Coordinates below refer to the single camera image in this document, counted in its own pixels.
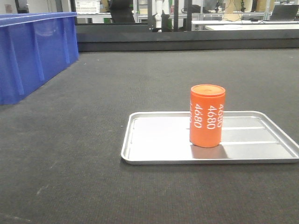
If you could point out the black laptop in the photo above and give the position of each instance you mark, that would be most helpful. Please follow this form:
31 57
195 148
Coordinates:
284 13

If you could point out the white perforated crate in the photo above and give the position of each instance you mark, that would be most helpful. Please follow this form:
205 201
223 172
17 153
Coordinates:
87 6

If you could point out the black conveyor side rail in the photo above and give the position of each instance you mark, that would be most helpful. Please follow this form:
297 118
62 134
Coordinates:
134 37

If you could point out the silver metal tray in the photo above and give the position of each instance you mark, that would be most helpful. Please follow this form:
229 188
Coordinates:
247 137

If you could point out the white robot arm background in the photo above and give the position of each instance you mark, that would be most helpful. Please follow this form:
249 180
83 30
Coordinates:
160 13

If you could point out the white background table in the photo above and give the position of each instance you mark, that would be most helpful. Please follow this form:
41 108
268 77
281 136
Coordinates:
245 25

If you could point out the blue crate on conveyor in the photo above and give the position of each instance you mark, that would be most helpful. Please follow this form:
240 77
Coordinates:
33 49

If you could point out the orange cylindrical capacitor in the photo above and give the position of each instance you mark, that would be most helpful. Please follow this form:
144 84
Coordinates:
206 114

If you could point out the dark conveyor belt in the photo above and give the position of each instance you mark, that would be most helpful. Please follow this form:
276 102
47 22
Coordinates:
60 159

